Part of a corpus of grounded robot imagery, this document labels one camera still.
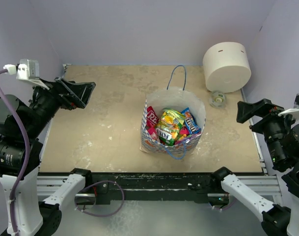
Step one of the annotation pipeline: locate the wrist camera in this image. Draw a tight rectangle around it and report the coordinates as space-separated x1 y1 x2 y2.
278 93 299 121
16 59 49 90

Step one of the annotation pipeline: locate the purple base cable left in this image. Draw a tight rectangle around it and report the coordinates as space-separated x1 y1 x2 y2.
74 180 125 217

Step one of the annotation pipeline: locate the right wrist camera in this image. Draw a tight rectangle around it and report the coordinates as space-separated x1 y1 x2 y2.
278 93 299 121

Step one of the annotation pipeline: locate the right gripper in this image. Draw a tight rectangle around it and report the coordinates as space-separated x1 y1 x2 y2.
236 95 299 164

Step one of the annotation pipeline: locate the white cylindrical container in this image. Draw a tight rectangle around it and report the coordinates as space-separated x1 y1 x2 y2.
203 42 251 93

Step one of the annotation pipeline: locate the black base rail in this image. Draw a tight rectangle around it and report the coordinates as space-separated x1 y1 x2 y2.
37 172 282 205

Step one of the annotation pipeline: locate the green Fox's candy bag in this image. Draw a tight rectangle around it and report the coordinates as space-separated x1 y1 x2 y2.
155 108 185 146

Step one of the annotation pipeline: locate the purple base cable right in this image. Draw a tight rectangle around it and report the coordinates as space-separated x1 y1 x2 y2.
209 194 238 212

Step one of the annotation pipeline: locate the blue M&M's packet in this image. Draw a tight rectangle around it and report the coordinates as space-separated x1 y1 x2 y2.
181 108 201 135

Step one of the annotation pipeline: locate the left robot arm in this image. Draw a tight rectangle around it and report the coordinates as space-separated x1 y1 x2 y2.
0 78 96 236

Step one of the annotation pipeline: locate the clear plastic lid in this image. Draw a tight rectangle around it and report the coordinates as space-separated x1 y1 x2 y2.
209 90 227 108

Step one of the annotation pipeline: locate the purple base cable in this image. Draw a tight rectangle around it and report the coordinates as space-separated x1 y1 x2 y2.
74 180 125 217
209 194 238 212

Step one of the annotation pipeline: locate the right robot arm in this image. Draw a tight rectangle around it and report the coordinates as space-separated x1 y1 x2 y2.
210 95 299 236

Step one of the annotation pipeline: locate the red Real crisps bag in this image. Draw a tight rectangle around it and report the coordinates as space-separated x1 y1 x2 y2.
146 106 160 128

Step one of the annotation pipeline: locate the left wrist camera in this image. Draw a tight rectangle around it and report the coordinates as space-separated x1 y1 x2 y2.
16 59 49 90

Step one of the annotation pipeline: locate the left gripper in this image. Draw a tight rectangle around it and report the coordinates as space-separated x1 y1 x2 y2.
24 75 95 136

